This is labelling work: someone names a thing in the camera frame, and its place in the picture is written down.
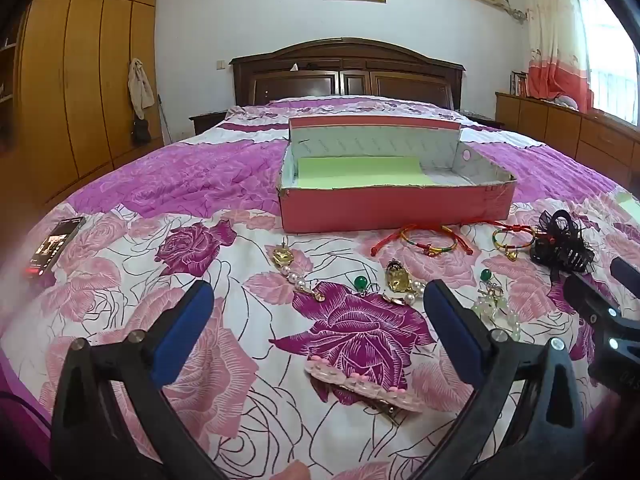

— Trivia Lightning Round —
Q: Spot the wooden low cabinet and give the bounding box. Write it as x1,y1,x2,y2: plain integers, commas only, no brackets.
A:
495,91,640,186

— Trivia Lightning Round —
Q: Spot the pale jade bead earring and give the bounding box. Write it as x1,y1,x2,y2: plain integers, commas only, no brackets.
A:
470,292,523,338

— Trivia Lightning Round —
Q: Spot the red cord beaded bracelet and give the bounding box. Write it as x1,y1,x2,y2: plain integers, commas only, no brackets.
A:
371,222,473,257

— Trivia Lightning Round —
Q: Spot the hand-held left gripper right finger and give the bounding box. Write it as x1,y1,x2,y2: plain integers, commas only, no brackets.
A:
422,279,588,480

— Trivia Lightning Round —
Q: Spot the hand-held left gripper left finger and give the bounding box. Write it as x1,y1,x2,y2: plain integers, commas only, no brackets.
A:
50,280,226,480

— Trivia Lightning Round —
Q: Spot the gold pearl brooch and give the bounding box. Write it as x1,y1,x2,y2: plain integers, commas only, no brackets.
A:
382,259,426,307

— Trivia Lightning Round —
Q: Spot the window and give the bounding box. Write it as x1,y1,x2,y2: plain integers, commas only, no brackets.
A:
575,0,640,126

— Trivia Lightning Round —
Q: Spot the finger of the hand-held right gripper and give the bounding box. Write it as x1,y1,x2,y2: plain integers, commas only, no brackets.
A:
611,257,640,287
564,276,632,342

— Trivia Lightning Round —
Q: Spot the black ribbon hair claw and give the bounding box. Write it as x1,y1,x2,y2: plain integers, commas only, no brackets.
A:
530,209,596,281

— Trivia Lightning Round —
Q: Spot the pink beaded hair clip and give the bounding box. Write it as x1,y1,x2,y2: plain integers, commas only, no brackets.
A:
304,355,423,426

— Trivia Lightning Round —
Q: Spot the gold pearl earring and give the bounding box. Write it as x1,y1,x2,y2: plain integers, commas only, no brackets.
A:
271,242,333,303

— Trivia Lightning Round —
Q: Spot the red cord bracelet gold charm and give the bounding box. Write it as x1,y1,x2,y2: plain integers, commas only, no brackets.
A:
470,220,538,262

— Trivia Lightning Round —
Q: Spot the black smartphone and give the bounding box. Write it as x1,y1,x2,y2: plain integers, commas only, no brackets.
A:
25,216,86,277

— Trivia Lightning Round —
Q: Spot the dark wooden nightstand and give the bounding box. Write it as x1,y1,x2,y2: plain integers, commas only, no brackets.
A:
462,110,503,128
189,109,228,136

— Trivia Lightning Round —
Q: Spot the dark wooden headboard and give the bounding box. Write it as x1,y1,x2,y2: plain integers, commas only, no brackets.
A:
229,37,466,111

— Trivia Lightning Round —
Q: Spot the beige hanging towel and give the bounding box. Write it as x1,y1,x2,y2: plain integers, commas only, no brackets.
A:
127,58,156,121

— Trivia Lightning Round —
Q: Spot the wooden wardrobe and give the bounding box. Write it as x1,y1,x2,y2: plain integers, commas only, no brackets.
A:
0,0,168,196

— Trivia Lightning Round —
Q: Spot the cream and orange curtain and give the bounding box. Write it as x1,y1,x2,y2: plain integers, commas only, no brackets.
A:
520,0,596,113

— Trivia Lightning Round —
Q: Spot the pink cardboard box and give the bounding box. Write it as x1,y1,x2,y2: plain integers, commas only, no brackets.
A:
276,115,518,235

